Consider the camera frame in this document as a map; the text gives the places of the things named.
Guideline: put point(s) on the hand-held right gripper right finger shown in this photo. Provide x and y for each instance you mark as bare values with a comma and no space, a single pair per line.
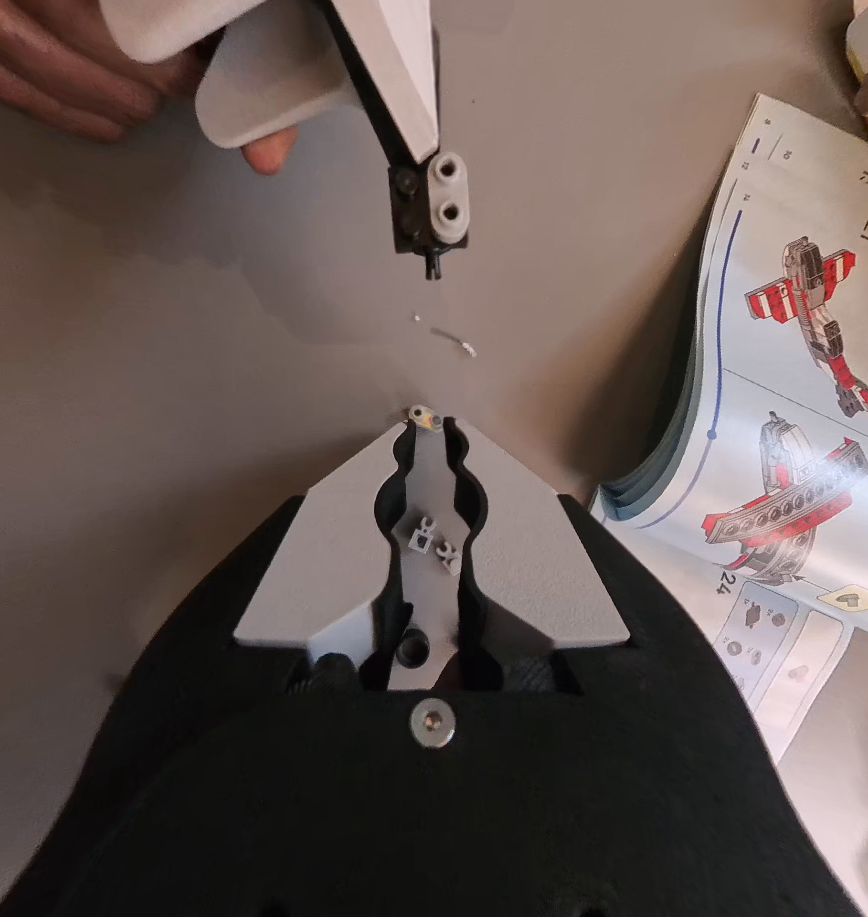
541,573

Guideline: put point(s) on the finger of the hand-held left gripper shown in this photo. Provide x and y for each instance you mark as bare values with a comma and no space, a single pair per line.
398,57

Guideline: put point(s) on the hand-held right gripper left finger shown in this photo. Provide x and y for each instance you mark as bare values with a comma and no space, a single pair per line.
319,573

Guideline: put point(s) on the grey oval two-hole plate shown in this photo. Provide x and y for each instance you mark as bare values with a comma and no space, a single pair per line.
448,190
425,423

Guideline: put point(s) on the black brick with pin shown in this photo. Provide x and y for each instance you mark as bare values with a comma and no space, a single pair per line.
405,208

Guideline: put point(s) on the grey desk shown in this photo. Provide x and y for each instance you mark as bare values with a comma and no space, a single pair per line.
190,322

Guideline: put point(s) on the person's left hand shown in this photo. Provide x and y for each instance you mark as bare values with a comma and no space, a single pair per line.
47,57

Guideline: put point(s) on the grey clip brick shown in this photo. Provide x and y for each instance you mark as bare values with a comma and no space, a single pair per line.
454,564
420,542

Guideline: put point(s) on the small black tire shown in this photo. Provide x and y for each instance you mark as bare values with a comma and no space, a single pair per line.
402,647

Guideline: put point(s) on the instruction booklet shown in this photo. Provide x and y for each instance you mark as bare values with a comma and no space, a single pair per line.
778,322

